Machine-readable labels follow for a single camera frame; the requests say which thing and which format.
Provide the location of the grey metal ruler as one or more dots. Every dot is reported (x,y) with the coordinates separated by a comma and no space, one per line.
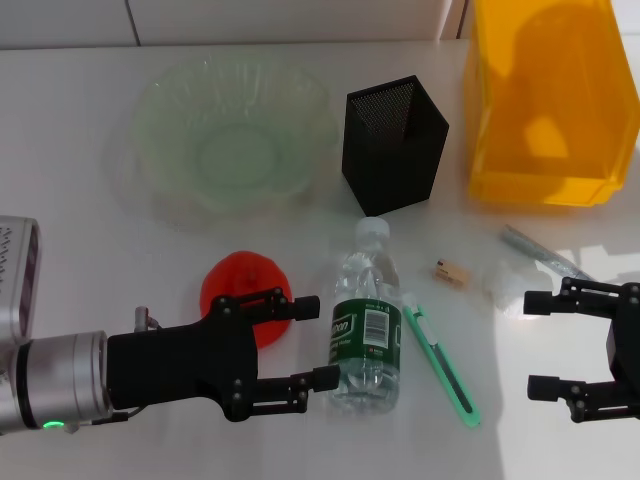
(530,247)

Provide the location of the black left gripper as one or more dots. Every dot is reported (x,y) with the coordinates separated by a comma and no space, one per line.
(175,360)

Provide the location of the clear water bottle green label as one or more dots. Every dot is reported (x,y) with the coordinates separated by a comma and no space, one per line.
(365,280)

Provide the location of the black mesh pen holder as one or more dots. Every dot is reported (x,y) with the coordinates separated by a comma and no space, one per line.
(395,170)

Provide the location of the green utility knife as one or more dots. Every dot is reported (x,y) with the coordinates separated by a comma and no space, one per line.
(440,360)

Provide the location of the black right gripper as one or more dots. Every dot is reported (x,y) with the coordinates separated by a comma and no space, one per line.
(627,350)

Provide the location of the silver plug connector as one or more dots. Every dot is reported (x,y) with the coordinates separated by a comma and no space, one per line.
(143,317)

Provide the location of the yellow plastic bin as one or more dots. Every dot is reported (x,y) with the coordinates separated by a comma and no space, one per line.
(550,125)

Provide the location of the clear plastic ball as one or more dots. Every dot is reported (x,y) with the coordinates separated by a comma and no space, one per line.
(505,287)

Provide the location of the clear green glass fruit plate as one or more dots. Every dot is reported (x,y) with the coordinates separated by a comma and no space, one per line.
(235,150)

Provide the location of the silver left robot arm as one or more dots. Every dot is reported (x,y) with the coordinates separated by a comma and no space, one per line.
(60,380)

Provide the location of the red-orange orange fruit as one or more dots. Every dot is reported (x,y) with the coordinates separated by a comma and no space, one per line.
(235,272)

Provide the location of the small tan eraser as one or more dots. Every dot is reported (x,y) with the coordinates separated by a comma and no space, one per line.
(451,272)

